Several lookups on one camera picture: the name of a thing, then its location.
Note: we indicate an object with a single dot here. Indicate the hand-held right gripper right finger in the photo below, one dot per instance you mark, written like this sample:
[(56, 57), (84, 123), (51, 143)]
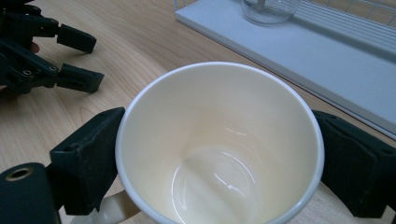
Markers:
[(355, 168)]

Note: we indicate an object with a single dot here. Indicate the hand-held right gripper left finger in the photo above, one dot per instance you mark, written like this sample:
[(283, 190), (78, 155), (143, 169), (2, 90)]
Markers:
[(88, 161)]

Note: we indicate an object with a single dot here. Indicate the white paper cup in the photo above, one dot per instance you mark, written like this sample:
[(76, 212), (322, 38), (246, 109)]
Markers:
[(218, 140)]

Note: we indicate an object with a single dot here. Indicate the white dish rack tray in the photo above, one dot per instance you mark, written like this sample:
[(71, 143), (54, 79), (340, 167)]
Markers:
[(311, 59)]

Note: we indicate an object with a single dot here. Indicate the clear glass cup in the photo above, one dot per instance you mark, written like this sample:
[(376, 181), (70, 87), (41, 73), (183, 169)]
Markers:
[(269, 11)]

